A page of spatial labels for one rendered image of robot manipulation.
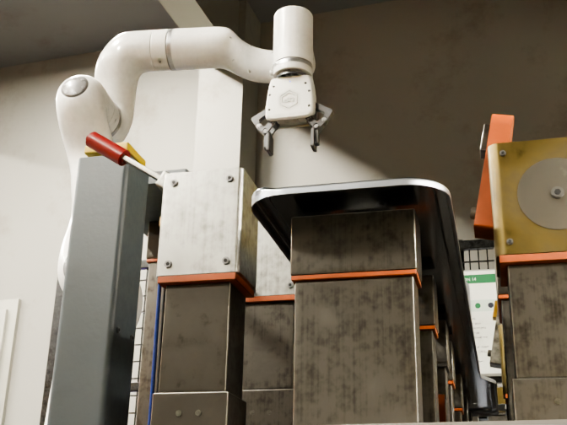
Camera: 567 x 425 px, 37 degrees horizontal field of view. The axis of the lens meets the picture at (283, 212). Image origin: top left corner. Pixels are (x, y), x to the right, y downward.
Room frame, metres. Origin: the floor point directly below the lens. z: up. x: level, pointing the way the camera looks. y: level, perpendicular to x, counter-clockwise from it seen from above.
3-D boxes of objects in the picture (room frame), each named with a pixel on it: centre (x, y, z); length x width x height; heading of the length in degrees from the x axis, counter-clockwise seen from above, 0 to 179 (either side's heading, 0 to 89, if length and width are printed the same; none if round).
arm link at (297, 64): (1.55, -0.01, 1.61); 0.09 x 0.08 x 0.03; 75
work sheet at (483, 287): (2.35, -0.58, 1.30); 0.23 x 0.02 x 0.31; 76
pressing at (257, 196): (1.37, -0.23, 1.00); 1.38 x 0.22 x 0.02; 166
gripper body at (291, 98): (1.55, -0.01, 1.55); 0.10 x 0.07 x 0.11; 75
